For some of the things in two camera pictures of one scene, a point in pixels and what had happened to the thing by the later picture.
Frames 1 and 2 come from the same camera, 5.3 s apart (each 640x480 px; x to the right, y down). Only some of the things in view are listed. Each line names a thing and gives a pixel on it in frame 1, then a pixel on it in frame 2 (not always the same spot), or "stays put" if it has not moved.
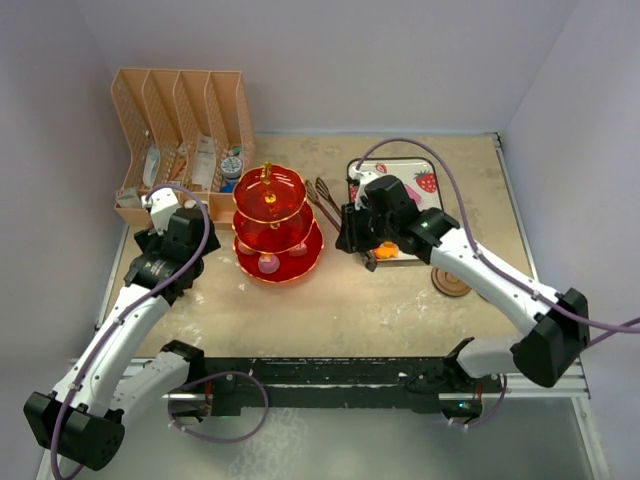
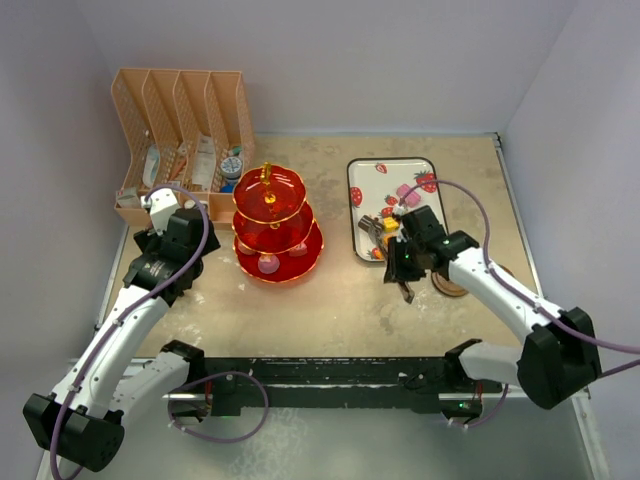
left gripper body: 149,240 stays put
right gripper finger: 370,261 → 407,292
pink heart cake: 300,250 stays put
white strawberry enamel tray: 419,177 stays put
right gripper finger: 347,237 → 399,257
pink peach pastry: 245,249 stays put
